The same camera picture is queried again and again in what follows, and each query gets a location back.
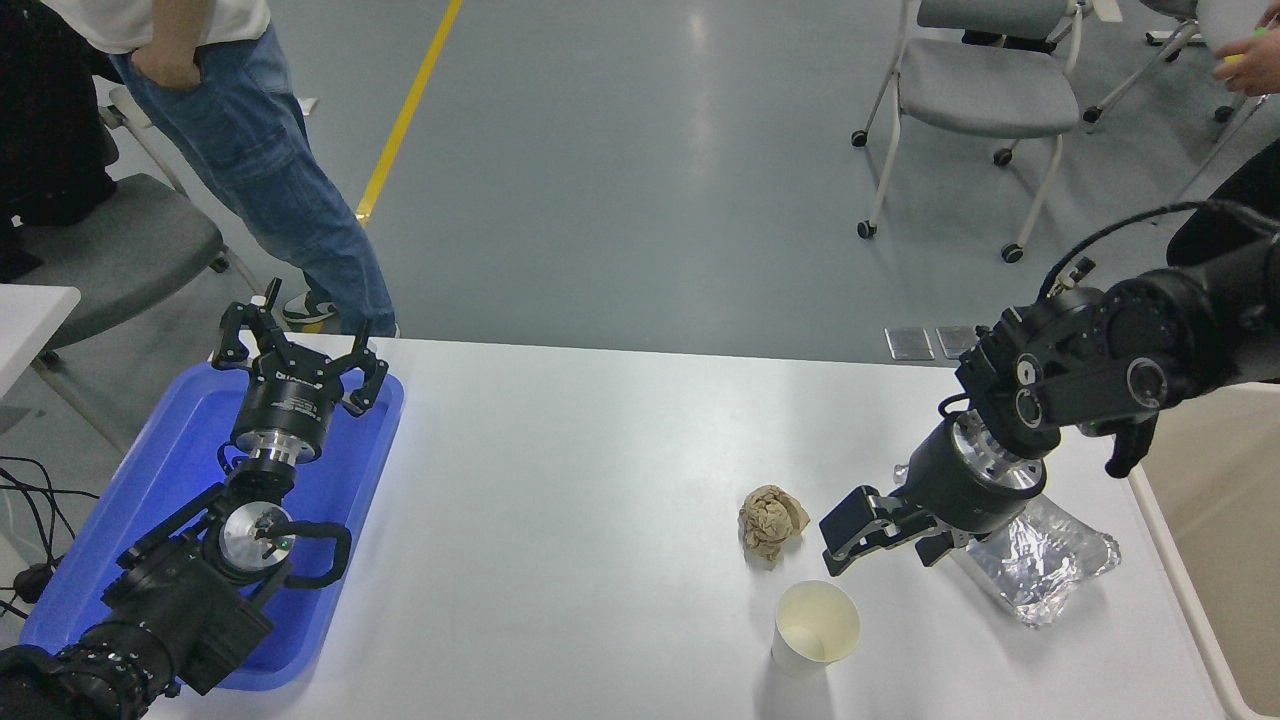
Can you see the grey padded office chair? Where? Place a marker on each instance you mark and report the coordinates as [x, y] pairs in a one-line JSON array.
[[120, 250]]

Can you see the silver foil tray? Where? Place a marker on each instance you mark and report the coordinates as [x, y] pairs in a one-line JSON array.
[[1050, 560]]

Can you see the white-framed chair on castors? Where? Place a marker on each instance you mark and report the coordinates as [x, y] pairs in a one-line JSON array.
[[1140, 75]]

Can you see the person's hand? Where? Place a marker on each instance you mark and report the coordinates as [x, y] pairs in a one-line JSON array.
[[1255, 65]]

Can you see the black jacket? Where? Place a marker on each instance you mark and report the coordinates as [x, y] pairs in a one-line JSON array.
[[45, 120]]

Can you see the person's left forearm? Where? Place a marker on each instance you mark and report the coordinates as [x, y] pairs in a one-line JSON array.
[[170, 25]]

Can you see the metal floor plate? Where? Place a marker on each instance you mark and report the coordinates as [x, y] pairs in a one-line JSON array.
[[955, 340], [910, 343]]

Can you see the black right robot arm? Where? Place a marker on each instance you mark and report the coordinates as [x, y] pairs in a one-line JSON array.
[[1100, 360]]

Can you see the blue plastic tray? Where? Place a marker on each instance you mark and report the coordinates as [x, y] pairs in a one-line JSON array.
[[150, 470]]

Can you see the person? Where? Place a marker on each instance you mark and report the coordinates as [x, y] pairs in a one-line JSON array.
[[1250, 180], [260, 170]]

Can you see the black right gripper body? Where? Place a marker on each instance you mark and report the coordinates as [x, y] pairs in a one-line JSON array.
[[955, 485]]

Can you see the white paper cup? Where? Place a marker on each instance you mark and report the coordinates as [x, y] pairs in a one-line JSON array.
[[815, 625]]

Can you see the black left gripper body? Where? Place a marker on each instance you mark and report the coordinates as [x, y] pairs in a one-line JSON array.
[[285, 405]]

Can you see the crumpled tan paper ball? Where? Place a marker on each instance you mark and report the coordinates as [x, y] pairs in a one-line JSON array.
[[770, 522]]

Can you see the large pale bin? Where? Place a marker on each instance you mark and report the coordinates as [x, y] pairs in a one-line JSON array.
[[1220, 560]]

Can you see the white-backed chair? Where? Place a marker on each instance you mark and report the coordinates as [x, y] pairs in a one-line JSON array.
[[1225, 15]]

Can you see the grey chair on castors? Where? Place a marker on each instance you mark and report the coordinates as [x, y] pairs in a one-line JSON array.
[[990, 90]]

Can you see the person's left hand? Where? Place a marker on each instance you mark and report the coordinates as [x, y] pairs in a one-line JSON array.
[[170, 70]]

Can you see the small white table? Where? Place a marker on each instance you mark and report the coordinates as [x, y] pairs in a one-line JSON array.
[[30, 320]]

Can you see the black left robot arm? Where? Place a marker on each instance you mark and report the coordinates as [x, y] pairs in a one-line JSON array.
[[170, 600]]

